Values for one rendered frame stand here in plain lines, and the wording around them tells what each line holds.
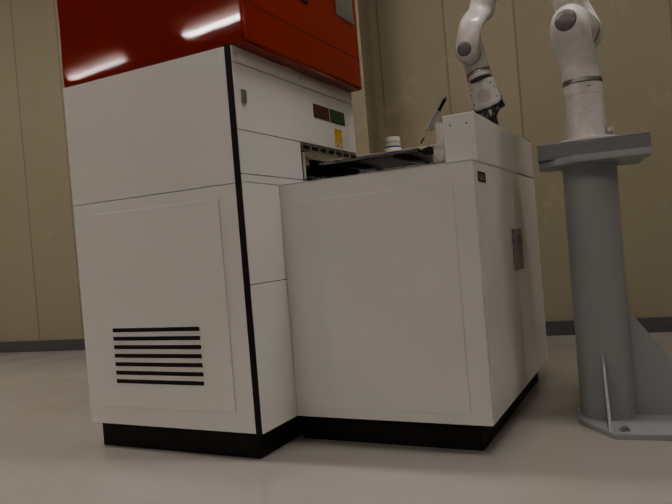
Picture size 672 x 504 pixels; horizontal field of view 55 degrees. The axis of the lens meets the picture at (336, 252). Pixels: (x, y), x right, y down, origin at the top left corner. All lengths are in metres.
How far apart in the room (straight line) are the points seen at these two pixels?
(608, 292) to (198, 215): 1.26
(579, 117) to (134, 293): 1.50
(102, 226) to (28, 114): 3.24
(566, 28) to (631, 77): 1.84
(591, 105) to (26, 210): 4.25
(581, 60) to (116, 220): 1.55
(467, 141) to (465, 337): 0.55
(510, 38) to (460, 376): 2.55
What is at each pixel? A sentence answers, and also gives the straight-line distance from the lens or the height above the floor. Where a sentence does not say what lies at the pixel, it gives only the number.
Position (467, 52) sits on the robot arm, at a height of 1.22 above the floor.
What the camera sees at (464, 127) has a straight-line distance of 1.90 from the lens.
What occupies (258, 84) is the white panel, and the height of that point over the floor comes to 1.13.
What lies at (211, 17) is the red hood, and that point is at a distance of 2.05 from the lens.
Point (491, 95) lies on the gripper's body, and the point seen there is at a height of 1.08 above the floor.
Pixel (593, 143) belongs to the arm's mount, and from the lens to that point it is 2.10.
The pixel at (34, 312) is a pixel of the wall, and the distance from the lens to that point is 5.40.
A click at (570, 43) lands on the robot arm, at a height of 1.17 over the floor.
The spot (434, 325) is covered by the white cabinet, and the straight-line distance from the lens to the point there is 1.87.
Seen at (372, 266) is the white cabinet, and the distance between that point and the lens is 1.92.
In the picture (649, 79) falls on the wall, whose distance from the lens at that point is 3.98.
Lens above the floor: 0.61
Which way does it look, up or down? 1 degrees down
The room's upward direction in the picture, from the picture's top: 5 degrees counter-clockwise
